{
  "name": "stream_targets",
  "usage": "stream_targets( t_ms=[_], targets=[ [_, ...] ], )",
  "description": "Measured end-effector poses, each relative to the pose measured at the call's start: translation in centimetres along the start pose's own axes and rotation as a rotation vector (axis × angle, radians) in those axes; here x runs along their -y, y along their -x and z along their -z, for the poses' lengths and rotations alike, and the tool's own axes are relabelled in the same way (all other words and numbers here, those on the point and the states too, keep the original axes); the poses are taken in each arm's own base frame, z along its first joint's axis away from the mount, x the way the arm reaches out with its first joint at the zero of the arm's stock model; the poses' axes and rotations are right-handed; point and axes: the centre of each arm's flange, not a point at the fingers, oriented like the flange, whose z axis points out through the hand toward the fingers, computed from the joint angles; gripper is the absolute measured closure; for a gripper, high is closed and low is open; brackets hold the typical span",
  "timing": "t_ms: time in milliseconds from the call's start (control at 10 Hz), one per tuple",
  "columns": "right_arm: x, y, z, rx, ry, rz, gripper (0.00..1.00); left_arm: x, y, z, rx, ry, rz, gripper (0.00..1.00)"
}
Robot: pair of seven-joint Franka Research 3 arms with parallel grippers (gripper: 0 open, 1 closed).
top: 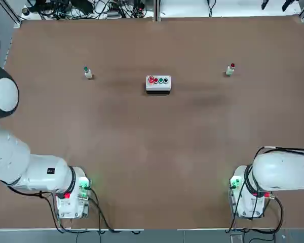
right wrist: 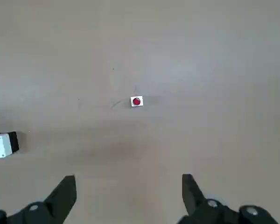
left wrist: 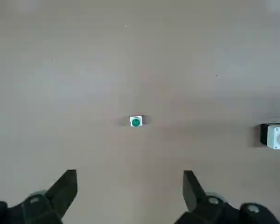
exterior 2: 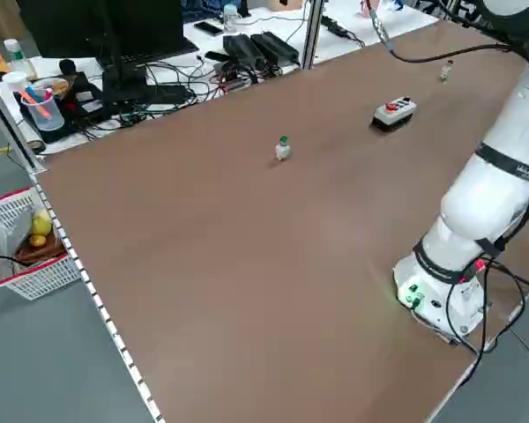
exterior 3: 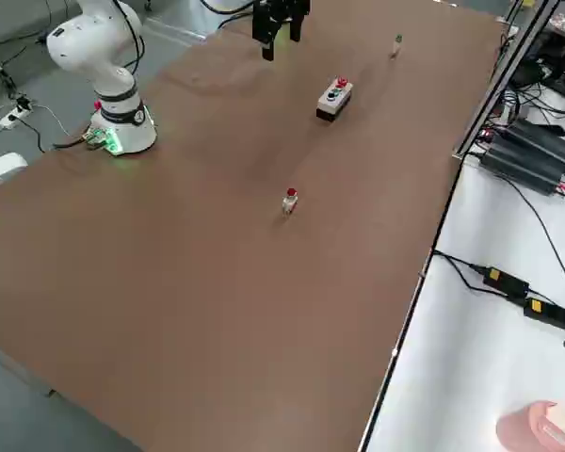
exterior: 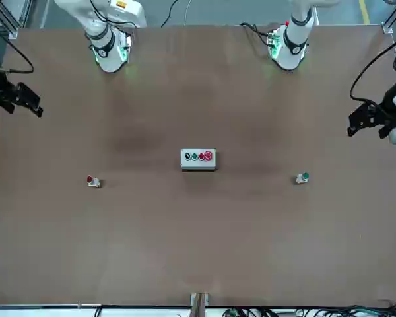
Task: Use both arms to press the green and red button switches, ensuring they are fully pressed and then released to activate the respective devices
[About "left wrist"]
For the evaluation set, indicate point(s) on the grey emergency stop box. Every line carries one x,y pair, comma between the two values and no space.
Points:
274,137

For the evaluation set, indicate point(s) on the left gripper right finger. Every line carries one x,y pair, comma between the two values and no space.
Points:
200,207

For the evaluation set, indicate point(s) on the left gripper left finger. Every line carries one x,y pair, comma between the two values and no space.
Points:
49,203

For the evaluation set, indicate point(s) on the green button switch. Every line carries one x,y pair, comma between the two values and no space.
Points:
135,121

